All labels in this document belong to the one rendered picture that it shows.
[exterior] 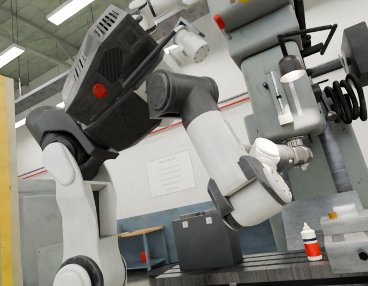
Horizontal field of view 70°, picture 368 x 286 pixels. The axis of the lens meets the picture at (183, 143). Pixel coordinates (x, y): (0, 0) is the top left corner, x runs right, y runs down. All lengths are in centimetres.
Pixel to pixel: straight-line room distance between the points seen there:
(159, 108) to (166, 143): 555
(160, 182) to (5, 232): 449
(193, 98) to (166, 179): 552
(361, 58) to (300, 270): 83
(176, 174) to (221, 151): 544
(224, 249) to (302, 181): 54
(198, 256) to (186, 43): 74
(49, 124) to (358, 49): 117
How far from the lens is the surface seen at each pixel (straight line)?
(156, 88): 58
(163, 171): 611
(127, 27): 68
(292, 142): 98
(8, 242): 203
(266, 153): 71
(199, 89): 59
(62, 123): 87
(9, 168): 209
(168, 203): 605
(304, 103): 93
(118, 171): 689
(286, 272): 92
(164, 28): 398
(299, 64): 81
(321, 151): 136
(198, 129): 54
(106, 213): 87
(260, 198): 51
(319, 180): 136
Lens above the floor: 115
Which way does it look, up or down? 14 degrees up
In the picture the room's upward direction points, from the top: 11 degrees counter-clockwise
